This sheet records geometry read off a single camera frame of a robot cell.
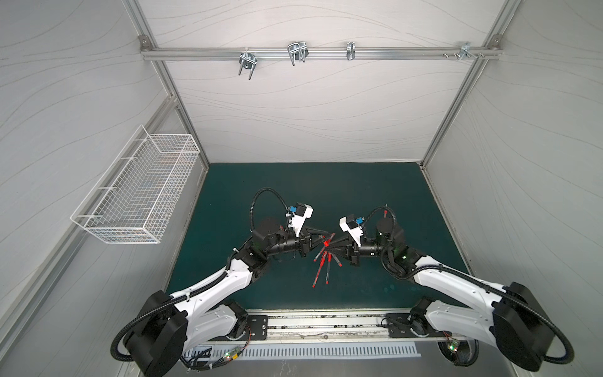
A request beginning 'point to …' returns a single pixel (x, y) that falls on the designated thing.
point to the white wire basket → (134, 199)
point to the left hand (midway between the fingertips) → (325, 238)
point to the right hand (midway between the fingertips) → (326, 246)
